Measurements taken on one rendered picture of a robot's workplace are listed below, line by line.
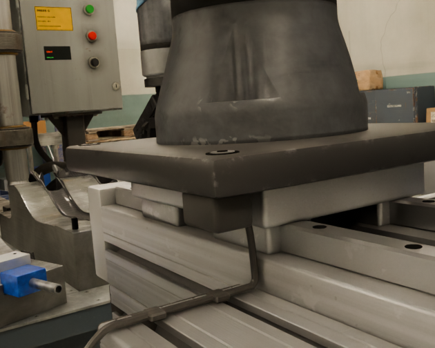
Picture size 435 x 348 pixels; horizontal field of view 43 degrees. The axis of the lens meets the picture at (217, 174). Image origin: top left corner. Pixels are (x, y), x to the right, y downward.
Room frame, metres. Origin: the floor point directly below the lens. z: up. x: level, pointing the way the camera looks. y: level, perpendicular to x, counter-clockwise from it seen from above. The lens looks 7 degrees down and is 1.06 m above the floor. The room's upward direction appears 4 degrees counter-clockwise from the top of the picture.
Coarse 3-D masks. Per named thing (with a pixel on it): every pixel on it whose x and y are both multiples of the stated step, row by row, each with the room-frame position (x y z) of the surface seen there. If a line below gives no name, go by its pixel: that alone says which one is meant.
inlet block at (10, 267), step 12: (12, 252) 0.75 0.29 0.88; (0, 264) 0.70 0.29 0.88; (12, 264) 0.71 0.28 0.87; (24, 264) 0.73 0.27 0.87; (0, 276) 0.70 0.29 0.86; (12, 276) 0.68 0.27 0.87; (24, 276) 0.68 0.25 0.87; (36, 276) 0.69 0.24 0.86; (12, 288) 0.68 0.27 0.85; (24, 288) 0.68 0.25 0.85; (36, 288) 0.68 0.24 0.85; (48, 288) 0.66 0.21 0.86; (60, 288) 0.66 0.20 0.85
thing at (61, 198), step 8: (56, 168) 1.17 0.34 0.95; (64, 168) 1.18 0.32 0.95; (40, 176) 1.14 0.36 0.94; (56, 176) 1.13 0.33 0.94; (64, 176) 1.17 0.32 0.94; (72, 176) 1.18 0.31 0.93; (96, 176) 1.21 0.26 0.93; (56, 184) 1.14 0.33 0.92; (64, 184) 1.10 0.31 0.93; (48, 192) 1.07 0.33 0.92; (56, 192) 1.09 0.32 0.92; (64, 192) 1.09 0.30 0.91; (56, 200) 1.06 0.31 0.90; (64, 200) 1.07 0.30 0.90; (72, 200) 1.06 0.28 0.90; (64, 208) 1.04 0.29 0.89; (72, 208) 1.05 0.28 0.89; (72, 216) 1.01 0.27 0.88; (80, 216) 1.00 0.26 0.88; (88, 216) 0.98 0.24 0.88
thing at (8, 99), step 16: (0, 0) 1.49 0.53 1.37; (0, 16) 1.49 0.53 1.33; (0, 64) 1.49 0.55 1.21; (16, 64) 1.52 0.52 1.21; (0, 80) 1.49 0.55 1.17; (16, 80) 1.51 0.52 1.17; (0, 96) 1.49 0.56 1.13; (16, 96) 1.50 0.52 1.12; (0, 112) 1.49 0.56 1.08; (16, 112) 1.50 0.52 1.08; (16, 160) 1.49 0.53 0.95; (16, 176) 1.49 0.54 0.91
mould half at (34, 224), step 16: (80, 176) 1.16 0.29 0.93; (16, 192) 1.07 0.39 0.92; (32, 192) 1.06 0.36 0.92; (80, 192) 1.09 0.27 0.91; (16, 208) 1.09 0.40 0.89; (32, 208) 1.02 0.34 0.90; (48, 208) 1.03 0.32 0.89; (80, 208) 1.04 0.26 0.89; (0, 224) 1.22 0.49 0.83; (16, 224) 1.10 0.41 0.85; (32, 224) 0.99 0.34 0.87; (48, 224) 0.91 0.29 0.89; (64, 224) 0.88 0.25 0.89; (80, 224) 0.87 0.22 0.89; (16, 240) 1.11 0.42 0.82; (32, 240) 1.00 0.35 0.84; (48, 240) 0.92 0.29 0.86; (64, 240) 0.85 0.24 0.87; (80, 240) 0.82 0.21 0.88; (48, 256) 0.93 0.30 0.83; (64, 256) 0.85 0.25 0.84; (80, 256) 0.81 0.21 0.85; (64, 272) 0.86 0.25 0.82; (80, 272) 0.81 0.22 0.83; (80, 288) 0.81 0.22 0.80
